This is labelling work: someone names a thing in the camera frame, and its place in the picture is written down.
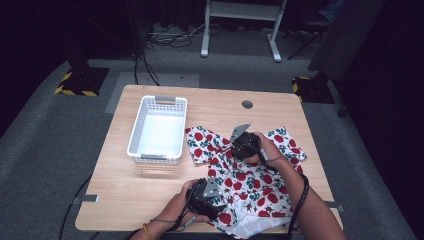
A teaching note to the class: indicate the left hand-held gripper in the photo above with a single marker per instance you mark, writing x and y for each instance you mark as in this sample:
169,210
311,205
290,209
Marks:
203,203

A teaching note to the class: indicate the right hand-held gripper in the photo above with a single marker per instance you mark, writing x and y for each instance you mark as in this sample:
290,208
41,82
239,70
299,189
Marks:
245,146

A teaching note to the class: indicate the white red floral garment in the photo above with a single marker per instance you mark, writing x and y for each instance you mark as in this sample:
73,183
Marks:
253,186

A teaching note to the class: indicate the person's right hand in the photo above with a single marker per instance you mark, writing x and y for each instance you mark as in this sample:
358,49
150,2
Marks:
270,151

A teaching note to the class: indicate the person's left hand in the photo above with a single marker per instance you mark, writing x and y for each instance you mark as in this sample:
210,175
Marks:
176,206

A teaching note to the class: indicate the white plastic basket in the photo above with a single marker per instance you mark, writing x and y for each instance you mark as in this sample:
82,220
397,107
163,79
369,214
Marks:
161,135

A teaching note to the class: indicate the black yellow striped base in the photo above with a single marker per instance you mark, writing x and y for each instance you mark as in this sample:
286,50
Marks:
313,90
83,81

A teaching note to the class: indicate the dark chair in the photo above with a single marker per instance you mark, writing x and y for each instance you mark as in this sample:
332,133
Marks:
313,25

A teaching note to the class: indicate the grey curtain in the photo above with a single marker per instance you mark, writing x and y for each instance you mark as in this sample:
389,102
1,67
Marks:
343,40

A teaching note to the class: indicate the blue cloth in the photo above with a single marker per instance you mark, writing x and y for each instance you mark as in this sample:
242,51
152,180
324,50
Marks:
331,10

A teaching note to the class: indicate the grey metal table bracket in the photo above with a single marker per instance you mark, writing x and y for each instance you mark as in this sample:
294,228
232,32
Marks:
338,208
88,198

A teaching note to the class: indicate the white metal stand frame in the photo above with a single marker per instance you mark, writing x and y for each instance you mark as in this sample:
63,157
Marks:
205,40

